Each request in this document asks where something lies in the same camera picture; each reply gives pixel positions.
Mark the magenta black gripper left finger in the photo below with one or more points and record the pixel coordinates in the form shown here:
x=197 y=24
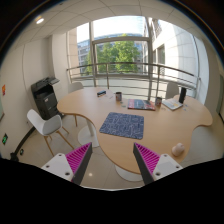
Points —
x=71 y=166

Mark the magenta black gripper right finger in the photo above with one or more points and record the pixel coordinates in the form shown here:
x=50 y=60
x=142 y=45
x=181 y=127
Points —
x=152 y=165

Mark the white computer mouse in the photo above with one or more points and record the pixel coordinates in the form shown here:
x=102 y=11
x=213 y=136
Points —
x=178 y=149

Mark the blue patterned mouse pad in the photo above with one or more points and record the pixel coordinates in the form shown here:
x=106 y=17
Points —
x=123 y=125

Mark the wooden curved table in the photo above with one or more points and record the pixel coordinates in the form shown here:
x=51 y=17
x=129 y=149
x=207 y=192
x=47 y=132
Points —
x=163 y=128

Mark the white chair wooden legs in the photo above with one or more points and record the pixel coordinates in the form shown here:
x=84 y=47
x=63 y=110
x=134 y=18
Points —
x=46 y=127

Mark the red blue book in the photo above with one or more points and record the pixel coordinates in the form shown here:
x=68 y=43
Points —
x=140 y=104

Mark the small can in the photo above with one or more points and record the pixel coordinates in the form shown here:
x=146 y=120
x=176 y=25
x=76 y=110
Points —
x=158 y=101

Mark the green exit sign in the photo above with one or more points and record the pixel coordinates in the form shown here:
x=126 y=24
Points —
x=4 y=139

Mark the white chair far right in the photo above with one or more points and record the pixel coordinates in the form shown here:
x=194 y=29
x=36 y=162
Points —
x=172 y=90

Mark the dark mug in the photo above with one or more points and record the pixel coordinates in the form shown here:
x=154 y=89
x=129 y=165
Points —
x=118 y=96

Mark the white chair behind table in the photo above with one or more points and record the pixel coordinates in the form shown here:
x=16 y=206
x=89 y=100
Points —
x=75 y=86

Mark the small black box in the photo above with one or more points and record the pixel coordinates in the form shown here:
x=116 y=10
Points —
x=101 y=93

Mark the black speaker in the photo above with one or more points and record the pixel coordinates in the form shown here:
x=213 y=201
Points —
x=182 y=95

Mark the metal window railing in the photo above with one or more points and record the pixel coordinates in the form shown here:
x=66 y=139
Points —
x=134 y=79

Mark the round ceiling light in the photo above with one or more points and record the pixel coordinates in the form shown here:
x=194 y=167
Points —
x=39 y=20

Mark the orange wall sticker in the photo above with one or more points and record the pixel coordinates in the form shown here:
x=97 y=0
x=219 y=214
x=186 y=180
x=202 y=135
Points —
x=3 y=90

